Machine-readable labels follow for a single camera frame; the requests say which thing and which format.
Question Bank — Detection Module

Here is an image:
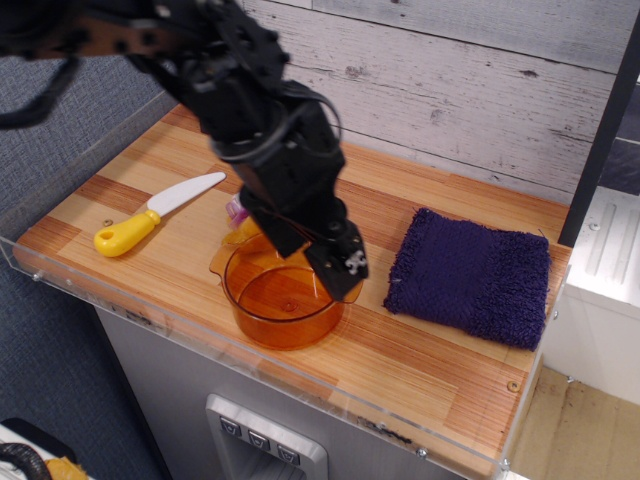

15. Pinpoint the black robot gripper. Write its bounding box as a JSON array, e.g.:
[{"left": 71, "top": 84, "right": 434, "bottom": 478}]
[{"left": 214, "top": 94, "right": 369, "bottom": 301}]

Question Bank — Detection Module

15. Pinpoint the orange transparent plastic pot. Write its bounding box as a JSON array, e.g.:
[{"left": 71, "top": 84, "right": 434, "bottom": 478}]
[{"left": 210, "top": 234, "right": 362, "bottom": 350}]

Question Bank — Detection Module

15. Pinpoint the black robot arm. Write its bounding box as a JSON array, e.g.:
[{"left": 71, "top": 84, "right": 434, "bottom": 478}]
[{"left": 1, "top": 1, "right": 368, "bottom": 301}]

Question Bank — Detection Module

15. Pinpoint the black yellow object corner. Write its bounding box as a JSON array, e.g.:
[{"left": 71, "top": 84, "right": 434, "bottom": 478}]
[{"left": 1, "top": 418, "right": 91, "bottom": 479}]

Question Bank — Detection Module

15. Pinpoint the plush taco toy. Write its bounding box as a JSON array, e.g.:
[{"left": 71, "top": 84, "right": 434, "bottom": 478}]
[{"left": 222, "top": 193, "right": 262, "bottom": 245}]

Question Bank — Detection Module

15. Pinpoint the purple folded towel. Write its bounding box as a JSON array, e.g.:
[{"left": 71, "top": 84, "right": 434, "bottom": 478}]
[{"left": 383, "top": 208, "right": 551, "bottom": 351}]

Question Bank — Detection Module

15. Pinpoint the grey toy fridge cabinet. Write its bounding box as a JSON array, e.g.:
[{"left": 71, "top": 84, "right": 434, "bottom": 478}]
[{"left": 93, "top": 305, "right": 471, "bottom": 480}]

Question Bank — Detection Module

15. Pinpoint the silver dispenser button panel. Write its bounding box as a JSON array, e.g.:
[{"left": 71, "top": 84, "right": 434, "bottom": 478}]
[{"left": 206, "top": 394, "right": 329, "bottom": 480}]

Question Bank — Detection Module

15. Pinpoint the white ribbed side unit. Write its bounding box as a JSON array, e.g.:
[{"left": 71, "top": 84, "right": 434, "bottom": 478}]
[{"left": 542, "top": 187, "right": 639, "bottom": 404}]

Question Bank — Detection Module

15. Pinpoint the yellow handled toy knife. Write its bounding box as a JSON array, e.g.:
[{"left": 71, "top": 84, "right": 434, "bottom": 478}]
[{"left": 93, "top": 172, "right": 227, "bottom": 258}]

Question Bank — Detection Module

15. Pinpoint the black braided cable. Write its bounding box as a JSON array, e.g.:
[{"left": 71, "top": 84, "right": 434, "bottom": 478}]
[{"left": 0, "top": 54, "right": 81, "bottom": 129}]

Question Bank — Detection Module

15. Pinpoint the black right vertical post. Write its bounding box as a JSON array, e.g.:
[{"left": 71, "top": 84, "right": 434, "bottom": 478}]
[{"left": 558, "top": 19, "right": 639, "bottom": 247}]

